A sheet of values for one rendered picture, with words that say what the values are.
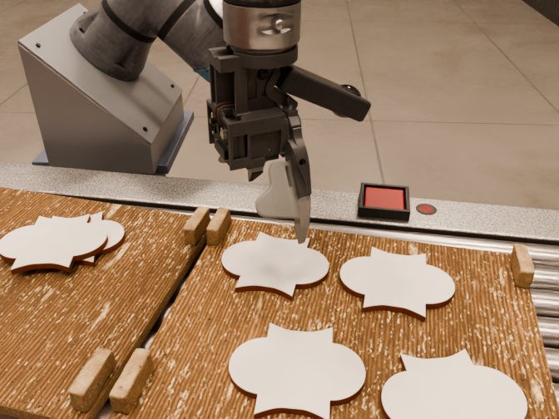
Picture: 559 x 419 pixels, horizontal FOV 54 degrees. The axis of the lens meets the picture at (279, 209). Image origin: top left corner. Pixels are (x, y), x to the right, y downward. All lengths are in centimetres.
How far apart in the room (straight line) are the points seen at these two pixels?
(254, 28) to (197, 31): 52
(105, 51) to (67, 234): 43
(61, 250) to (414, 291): 44
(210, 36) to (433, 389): 71
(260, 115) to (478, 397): 34
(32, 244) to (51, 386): 23
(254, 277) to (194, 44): 52
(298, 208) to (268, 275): 12
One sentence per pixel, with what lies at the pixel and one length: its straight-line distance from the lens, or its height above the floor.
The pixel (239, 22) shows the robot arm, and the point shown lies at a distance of 53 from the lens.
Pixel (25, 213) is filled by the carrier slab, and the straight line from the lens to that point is 87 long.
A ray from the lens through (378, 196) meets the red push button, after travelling 86.
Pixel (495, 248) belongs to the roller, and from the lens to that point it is 81.
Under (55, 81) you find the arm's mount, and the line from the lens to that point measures 103.
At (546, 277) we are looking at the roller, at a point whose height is 92.
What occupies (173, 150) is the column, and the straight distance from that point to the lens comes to 113.
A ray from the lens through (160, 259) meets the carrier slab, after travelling 72.
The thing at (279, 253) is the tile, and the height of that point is 95.
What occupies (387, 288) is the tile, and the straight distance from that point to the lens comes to 66.
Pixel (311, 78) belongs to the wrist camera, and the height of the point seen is 118.
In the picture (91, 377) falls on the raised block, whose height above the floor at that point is 96.
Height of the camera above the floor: 137
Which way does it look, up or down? 33 degrees down
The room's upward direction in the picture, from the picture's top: straight up
